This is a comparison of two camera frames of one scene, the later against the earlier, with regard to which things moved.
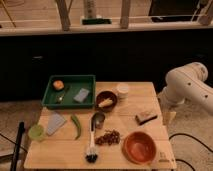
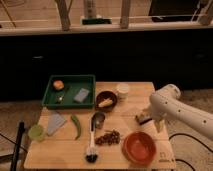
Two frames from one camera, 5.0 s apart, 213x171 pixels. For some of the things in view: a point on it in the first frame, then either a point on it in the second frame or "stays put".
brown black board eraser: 144,117 stays put
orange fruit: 58,84 stays put
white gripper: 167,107 → 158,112
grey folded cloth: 54,121 stays put
